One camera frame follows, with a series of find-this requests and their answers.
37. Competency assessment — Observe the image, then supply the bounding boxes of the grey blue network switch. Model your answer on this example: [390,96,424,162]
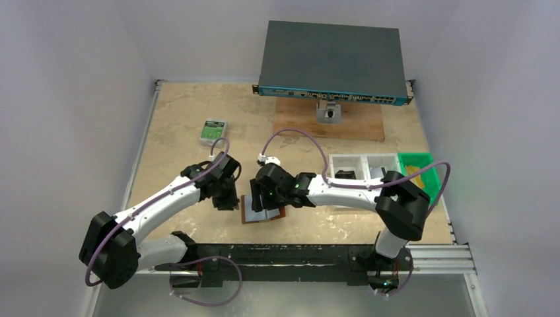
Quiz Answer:
[252,20,412,106]

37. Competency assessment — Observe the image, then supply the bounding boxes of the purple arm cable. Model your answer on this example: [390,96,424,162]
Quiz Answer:
[262,128,452,220]
[85,137,230,287]

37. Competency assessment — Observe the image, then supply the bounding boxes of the grey camera on mount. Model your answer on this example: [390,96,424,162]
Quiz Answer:
[316,101,342,124]

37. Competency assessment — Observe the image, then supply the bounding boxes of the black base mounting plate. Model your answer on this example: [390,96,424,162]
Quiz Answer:
[155,244,413,291]

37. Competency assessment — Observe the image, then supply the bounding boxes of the white middle plastic bin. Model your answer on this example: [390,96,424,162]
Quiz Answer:
[364,153,402,179]

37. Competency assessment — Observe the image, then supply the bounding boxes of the brown leather card holder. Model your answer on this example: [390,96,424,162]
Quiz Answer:
[240,195,286,224]

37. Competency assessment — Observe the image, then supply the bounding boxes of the green plastic bin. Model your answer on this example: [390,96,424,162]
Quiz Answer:
[398,153,441,204]

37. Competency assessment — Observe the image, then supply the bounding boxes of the brown wooden board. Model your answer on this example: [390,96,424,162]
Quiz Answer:
[273,97,385,141]

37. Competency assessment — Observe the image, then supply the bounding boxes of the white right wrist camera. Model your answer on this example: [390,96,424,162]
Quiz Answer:
[257,153,281,166]

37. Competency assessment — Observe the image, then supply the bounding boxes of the white left plastic bin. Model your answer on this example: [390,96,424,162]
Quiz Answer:
[329,154,368,180]

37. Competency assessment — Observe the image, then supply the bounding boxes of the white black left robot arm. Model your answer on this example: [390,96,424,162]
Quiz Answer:
[79,152,241,289]

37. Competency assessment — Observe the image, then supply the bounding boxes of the black cards in left bin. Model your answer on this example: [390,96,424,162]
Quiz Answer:
[335,170,357,180]

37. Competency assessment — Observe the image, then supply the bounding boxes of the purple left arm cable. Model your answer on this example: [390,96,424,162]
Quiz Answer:
[85,137,230,287]

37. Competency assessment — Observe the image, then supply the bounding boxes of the green white small box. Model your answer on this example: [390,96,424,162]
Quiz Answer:
[199,119,228,147]

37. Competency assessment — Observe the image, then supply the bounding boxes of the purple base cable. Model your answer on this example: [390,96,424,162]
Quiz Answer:
[169,256,243,307]

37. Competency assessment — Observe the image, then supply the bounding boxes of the white plastic bin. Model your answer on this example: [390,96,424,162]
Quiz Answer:
[364,153,402,179]
[329,154,368,180]

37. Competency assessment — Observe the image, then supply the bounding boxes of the yellow items in green bin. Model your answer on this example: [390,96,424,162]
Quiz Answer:
[404,165,432,187]

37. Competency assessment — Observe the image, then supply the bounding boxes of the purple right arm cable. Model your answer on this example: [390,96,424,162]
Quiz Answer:
[262,128,452,220]

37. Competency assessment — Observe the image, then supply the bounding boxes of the grey cards in middle bin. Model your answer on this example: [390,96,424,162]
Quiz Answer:
[369,166,386,179]

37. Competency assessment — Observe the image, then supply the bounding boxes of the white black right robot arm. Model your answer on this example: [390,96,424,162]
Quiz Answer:
[250,163,431,259]

